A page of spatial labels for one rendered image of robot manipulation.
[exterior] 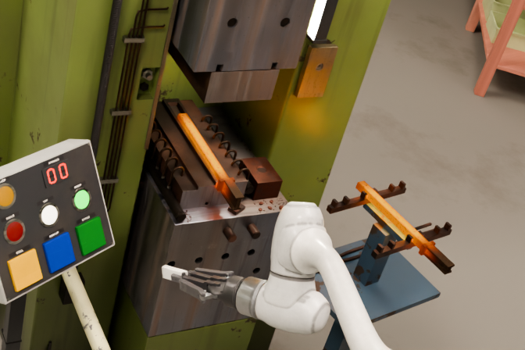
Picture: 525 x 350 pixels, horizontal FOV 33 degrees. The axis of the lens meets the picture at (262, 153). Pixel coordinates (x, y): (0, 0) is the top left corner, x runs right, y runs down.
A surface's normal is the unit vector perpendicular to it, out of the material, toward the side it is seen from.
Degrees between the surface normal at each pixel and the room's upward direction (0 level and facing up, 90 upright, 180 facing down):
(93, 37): 90
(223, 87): 90
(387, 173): 0
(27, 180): 60
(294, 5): 90
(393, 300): 0
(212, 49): 90
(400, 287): 0
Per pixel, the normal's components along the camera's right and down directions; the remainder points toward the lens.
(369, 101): 0.24, -0.80
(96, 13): 0.44, 0.59
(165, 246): -0.87, 0.07
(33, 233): 0.77, 0.04
